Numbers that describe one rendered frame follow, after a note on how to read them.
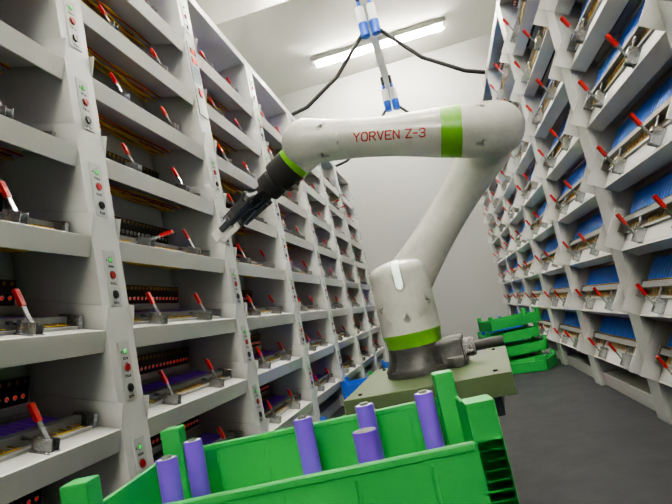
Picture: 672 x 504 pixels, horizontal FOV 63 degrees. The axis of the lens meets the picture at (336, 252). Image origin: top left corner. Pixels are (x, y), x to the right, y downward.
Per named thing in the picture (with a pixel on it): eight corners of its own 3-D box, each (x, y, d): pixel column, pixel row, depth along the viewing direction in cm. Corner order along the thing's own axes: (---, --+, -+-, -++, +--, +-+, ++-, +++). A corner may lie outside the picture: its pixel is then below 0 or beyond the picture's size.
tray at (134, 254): (224, 273, 182) (226, 244, 183) (116, 260, 123) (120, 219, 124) (169, 270, 187) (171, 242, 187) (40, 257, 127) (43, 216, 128)
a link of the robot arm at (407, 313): (442, 333, 128) (423, 255, 130) (444, 341, 113) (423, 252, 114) (388, 345, 130) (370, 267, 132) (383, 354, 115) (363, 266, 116)
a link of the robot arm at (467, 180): (413, 321, 143) (518, 144, 141) (412, 326, 127) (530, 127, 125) (371, 295, 145) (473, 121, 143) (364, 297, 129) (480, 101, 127)
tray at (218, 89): (252, 117, 261) (254, 89, 262) (195, 63, 202) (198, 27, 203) (213, 117, 265) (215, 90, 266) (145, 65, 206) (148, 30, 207)
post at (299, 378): (323, 430, 251) (250, 65, 274) (318, 435, 242) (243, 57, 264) (282, 437, 254) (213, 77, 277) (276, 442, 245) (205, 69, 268)
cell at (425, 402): (446, 454, 52) (430, 387, 53) (449, 459, 51) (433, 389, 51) (427, 458, 52) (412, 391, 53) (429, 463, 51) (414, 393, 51)
